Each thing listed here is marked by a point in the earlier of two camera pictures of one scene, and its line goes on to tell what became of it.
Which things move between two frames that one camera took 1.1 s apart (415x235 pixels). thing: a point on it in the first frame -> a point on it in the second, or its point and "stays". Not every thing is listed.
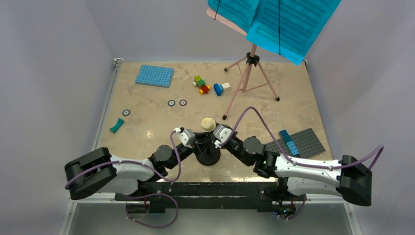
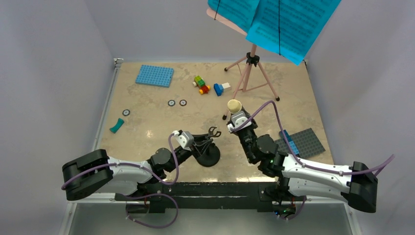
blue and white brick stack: [219, 88] stays
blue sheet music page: [288, 28] stays
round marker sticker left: [126, 112] stays
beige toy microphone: [208, 124] -> [234, 106]
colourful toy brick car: [200, 82] stays
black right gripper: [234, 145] -> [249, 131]
